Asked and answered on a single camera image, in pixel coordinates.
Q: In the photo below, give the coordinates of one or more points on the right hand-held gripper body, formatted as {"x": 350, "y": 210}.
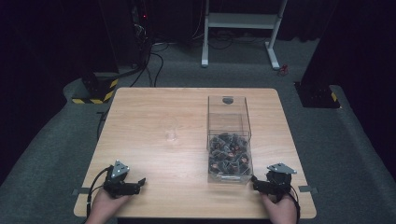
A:
{"x": 278, "y": 180}

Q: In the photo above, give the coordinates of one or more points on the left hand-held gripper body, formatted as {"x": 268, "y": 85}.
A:
{"x": 117, "y": 182}

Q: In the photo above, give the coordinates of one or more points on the person's right hand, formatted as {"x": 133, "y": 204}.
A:
{"x": 281, "y": 211}

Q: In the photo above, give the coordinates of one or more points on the grey tape strip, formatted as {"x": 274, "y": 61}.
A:
{"x": 81, "y": 191}
{"x": 308, "y": 188}

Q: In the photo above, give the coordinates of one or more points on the pile of dark small packets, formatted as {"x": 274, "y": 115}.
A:
{"x": 229, "y": 154}

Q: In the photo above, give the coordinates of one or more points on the clear plastic cup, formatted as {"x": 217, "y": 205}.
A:
{"x": 171, "y": 134}

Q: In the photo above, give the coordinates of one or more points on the clear plastic storage box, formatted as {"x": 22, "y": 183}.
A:
{"x": 229, "y": 124}

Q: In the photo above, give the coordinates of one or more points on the black yellow striped stand base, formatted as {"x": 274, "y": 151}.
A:
{"x": 98, "y": 90}

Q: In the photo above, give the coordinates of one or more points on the dark stand base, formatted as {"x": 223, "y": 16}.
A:
{"x": 317, "y": 95}

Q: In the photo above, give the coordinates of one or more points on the dark equipment rack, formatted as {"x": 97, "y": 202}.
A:
{"x": 141, "y": 31}

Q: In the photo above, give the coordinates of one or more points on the white metal stand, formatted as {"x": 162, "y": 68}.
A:
{"x": 239, "y": 20}

